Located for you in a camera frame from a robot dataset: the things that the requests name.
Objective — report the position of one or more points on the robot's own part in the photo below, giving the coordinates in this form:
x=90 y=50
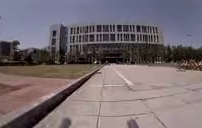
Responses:
x=65 y=123
x=132 y=124

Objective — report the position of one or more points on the low grey building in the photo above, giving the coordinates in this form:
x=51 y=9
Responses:
x=5 y=49

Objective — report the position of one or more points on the reddish brick paving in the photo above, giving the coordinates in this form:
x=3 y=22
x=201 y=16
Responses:
x=19 y=91

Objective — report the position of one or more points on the dark kerb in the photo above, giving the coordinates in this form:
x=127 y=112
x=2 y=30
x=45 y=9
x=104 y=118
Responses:
x=52 y=100

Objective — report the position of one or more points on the large white curved building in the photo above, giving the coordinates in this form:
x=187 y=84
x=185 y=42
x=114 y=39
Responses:
x=112 y=36

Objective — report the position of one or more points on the row of trees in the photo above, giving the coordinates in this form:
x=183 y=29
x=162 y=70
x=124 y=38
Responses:
x=175 y=54

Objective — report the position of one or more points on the pale paved plaza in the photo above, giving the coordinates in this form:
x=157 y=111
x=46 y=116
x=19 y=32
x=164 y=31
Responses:
x=145 y=93

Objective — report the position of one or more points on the dry grass field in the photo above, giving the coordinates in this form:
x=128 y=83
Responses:
x=45 y=70

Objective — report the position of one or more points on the row of parked bicycles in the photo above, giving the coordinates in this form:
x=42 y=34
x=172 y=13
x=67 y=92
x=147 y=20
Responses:
x=195 y=64

